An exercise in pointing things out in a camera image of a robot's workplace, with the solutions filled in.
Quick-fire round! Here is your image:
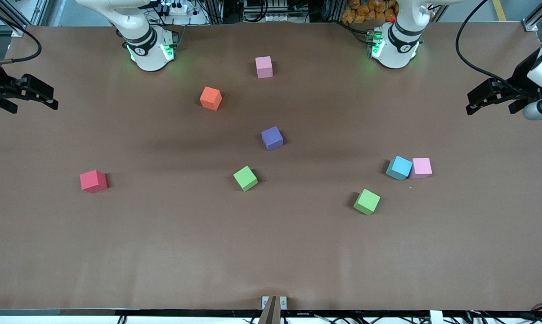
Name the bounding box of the camera mount post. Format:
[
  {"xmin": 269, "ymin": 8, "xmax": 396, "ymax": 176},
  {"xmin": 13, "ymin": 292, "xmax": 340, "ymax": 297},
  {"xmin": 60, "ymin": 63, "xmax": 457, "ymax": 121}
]
[{"xmin": 258, "ymin": 295, "xmax": 288, "ymax": 324}]

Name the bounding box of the pink foam block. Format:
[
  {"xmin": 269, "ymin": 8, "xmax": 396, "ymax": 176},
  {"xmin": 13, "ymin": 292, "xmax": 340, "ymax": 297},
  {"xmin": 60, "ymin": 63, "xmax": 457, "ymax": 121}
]
[
  {"xmin": 409, "ymin": 157, "xmax": 433, "ymax": 179},
  {"xmin": 255, "ymin": 56, "xmax": 274, "ymax": 79}
]

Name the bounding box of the bag of orange items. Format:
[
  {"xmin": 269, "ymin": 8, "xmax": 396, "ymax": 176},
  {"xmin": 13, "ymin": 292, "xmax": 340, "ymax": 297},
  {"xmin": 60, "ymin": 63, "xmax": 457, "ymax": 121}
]
[{"xmin": 341, "ymin": 0, "xmax": 398, "ymax": 24}]

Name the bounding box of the orange foam block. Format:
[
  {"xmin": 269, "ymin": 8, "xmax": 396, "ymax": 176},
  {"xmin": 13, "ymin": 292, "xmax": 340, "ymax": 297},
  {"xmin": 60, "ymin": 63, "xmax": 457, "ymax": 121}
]
[{"xmin": 199, "ymin": 86, "xmax": 223, "ymax": 112}]

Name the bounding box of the brown table cover sheet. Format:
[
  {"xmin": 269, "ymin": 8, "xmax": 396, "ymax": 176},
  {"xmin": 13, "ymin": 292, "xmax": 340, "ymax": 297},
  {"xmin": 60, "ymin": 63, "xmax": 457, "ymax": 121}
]
[{"xmin": 0, "ymin": 22, "xmax": 542, "ymax": 312}]

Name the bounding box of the green foam block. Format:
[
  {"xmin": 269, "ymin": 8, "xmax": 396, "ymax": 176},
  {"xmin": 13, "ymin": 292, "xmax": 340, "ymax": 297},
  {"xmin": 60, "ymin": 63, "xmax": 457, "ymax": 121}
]
[
  {"xmin": 353, "ymin": 189, "xmax": 381, "ymax": 216},
  {"xmin": 233, "ymin": 165, "xmax": 259, "ymax": 192}
]

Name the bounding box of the aluminium frame bar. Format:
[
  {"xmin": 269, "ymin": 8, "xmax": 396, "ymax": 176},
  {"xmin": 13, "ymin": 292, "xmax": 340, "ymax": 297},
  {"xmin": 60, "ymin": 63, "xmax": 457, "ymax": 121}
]
[
  {"xmin": 0, "ymin": 0, "xmax": 31, "ymax": 37},
  {"xmin": 522, "ymin": 0, "xmax": 542, "ymax": 33}
]

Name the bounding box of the purple foam block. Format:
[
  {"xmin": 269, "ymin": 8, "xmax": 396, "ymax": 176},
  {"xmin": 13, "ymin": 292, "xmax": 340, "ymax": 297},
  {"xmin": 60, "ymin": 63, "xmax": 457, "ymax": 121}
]
[{"xmin": 261, "ymin": 126, "xmax": 284, "ymax": 151}]

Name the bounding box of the blue foam block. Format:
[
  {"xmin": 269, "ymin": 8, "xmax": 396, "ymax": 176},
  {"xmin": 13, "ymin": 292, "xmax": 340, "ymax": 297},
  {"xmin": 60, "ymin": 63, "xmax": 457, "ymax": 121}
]
[{"xmin": 385, "ymin": 155, "xmax": 413, "ymax": 181}]

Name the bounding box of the red foam block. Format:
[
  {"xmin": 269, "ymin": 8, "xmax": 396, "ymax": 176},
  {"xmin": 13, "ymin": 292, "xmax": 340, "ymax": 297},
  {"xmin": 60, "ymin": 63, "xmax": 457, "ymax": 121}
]
[{"xmin": 80, "ymin": 170, "xmax": 108, "ymax": 194}]

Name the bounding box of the white electronics unit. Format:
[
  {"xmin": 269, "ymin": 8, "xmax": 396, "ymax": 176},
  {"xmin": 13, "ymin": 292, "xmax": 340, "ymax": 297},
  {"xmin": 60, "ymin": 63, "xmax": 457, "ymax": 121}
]
[{"xmin": 243, "ymin": 0, "xmax": 311, "ymax": 23}]

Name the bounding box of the white power strip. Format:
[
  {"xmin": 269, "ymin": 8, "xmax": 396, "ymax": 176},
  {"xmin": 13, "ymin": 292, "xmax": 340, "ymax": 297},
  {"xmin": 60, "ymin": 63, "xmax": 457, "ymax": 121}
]
[{"xmin": 160, "ymin": 0, "xmax": 196, "ymax": 17}]

